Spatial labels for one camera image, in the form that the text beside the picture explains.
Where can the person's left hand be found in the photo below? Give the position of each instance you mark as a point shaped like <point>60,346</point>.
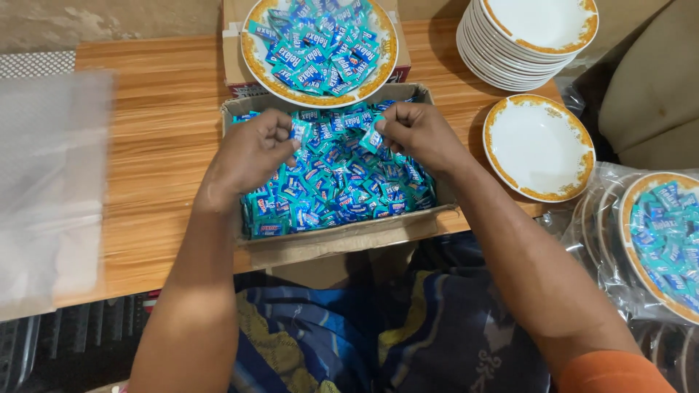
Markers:
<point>240,158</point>

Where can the person's right hand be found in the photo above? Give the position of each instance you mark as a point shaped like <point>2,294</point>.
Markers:
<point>423,136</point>

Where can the teal candy sachet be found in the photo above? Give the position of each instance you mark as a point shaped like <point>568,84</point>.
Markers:
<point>372,137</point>
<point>301,131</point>

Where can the heap of teal candies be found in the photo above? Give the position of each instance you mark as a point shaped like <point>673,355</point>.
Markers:
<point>344,185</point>

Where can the gold-rimmed plate with candies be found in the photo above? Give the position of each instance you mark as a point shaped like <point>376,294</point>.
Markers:
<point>256,60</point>

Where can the cardboard box with red print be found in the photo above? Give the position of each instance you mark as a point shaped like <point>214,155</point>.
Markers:
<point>232,54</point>

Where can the empty gold-rimmed white plate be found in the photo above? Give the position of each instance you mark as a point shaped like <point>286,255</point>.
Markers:
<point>538,144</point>

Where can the stack of gold-rimmed plates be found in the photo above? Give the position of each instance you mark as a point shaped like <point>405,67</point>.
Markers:
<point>513,49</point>

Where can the open brown cardboard box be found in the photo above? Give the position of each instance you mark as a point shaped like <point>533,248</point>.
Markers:
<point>338,248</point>

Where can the pile of teal sweets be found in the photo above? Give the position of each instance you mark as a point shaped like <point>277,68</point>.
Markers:
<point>322,49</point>

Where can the stack of clear plastic bags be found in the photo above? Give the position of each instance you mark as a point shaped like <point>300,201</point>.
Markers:
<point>49,191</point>

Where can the clear plastic wrap bag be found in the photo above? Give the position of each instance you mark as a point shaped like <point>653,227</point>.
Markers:
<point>592,240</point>

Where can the blue patterned sarong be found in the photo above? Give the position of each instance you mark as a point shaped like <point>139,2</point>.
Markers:
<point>327,338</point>

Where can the plastic-wrapped gold-rimmed plate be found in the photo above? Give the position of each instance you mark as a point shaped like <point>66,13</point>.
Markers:
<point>628,240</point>

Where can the beige cushion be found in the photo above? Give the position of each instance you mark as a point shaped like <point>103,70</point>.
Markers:
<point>655,93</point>

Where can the black ribbed mat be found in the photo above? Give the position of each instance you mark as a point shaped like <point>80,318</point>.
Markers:
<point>65,349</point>

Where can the wrapped mound of teal sweets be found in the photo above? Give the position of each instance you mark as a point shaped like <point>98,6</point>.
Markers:
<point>666,245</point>

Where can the orange sleeve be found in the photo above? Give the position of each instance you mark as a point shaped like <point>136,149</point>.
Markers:
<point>611,374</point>

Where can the plastic-wrapped plates bundle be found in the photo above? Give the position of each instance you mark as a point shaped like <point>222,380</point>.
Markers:
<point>671,357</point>

